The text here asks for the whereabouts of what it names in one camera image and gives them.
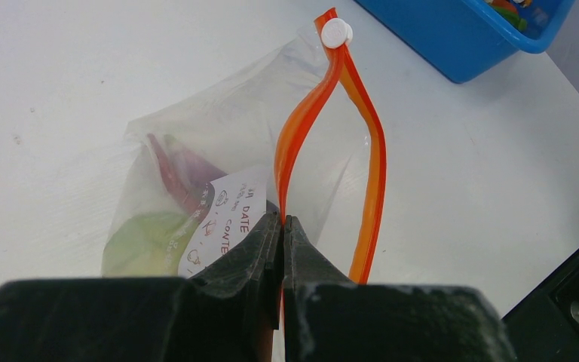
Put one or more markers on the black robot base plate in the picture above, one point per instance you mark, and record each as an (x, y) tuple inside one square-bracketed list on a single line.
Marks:
[(544, 326)]

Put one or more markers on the red toy chili pepper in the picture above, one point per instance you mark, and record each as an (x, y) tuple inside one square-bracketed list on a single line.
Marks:
[(172, 183)]

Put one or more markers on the blue plastic bin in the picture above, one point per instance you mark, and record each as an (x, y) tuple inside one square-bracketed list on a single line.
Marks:
[(464, 39)]

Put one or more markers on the green toy cabbage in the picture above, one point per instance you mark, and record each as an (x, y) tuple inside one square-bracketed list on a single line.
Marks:
[(150, 244)]

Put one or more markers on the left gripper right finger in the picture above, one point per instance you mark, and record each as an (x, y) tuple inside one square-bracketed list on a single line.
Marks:
[(328, 317)]

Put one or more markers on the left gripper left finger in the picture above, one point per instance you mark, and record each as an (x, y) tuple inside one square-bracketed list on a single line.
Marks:
[(227, 312)]

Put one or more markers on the clear zip top bag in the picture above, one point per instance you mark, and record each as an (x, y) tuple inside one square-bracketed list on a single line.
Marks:
[(284, 130)]

